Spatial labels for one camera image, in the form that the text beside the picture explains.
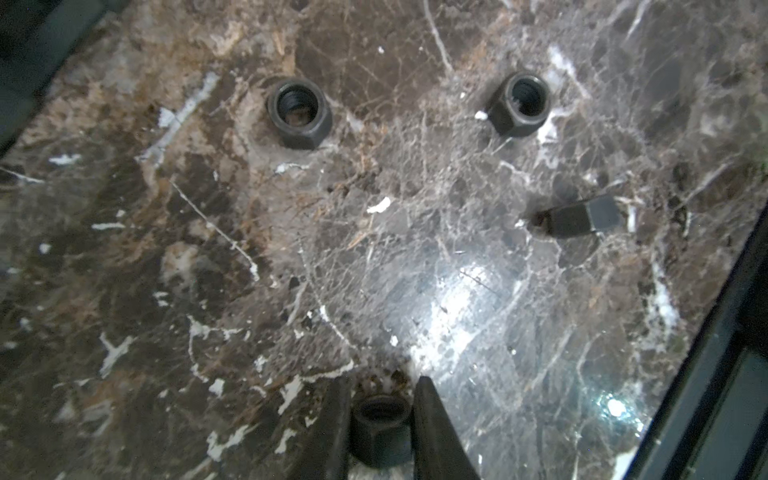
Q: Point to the black nut lying sideways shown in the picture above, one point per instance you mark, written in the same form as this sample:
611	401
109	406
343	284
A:
584	217

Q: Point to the black nut near finger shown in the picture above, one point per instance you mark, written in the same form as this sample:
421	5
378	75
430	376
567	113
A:
520	105

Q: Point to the black round nut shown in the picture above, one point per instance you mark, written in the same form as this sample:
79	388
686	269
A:
300	113

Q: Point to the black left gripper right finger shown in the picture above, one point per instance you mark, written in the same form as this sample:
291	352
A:
438	453

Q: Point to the small black hex nut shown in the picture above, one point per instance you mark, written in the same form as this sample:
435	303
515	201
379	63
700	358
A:
381	436

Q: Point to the clear grey compartment organizer box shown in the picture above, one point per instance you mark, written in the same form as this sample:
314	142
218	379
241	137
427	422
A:
36	39

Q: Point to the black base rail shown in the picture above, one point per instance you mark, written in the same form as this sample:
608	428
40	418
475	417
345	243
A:
712	423

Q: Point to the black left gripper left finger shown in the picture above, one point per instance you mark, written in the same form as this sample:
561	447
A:
326	454

